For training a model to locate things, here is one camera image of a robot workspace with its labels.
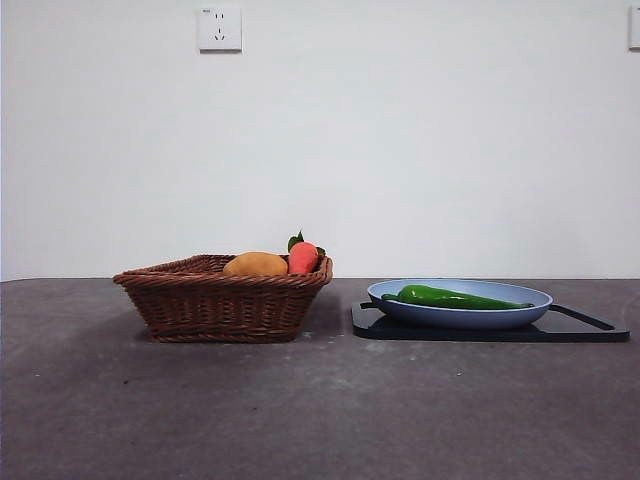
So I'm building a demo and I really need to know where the orange carrot with green leaves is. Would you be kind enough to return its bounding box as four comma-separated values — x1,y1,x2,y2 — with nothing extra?
286,229,328,275

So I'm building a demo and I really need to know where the blue round plate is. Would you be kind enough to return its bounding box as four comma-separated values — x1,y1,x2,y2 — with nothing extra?
366,277,555,331

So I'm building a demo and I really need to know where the white wall socket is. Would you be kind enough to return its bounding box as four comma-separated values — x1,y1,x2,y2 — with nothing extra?
198,5,244,54

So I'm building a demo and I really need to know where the green pepper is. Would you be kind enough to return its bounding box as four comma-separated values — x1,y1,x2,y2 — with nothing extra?
380,284,536,311

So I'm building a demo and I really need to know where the black cutting board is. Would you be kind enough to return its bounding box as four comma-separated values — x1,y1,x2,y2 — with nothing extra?
350,299,632,345

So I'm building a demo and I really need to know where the brown wicker basket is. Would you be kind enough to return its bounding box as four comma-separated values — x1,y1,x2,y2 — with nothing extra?
112,253,334,344

